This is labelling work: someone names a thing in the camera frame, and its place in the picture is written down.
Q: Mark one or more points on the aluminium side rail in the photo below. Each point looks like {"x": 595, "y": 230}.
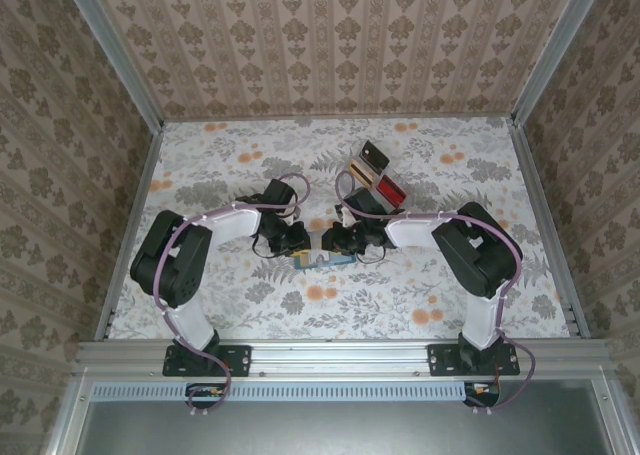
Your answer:
{"x": 130, "y": 225}
{"x": 547, "y": 225}

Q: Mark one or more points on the red card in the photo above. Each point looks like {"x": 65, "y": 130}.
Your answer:
{"x": 391, "y": 190}

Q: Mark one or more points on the black wiring port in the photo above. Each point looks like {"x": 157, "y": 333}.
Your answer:
{"x": 202, "y": 392}
{"x": 482, "y": 392}

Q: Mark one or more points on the gold striped card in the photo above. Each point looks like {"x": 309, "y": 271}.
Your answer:
{"x": 364, "y": 172}

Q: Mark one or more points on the slanted aluminium post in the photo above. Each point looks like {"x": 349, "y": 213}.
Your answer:
{"x": 115, "y": 55}
{"x": 560, "y": 50}

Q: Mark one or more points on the blue card holder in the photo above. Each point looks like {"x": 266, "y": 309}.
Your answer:
{"x": 340, "y": 261}

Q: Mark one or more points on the clear plastic card tray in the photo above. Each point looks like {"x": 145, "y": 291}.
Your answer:
{"x": 387, "y": 172}

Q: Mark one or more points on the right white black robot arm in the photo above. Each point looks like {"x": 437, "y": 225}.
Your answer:
{"x": 482, "y": 320}

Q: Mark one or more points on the long aluminium base rail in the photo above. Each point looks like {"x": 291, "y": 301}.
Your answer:
{"x": 340, "y": 357}

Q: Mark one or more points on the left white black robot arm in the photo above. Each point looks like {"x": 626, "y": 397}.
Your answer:
{"x": 192, "y": 325}

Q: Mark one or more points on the dark card with white mark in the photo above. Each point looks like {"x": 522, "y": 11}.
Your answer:
{"x": 376, "y": 157}

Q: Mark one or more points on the floral table cover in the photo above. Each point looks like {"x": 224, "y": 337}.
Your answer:
{"x": 350, "y": 315}

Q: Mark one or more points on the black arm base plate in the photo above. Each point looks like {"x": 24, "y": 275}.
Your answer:
{"x": 240, "y": 360}
{"x": 442, "y": 360}

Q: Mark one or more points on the grey metal panel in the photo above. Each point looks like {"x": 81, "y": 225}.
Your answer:
{"x": 340, "y": 430}

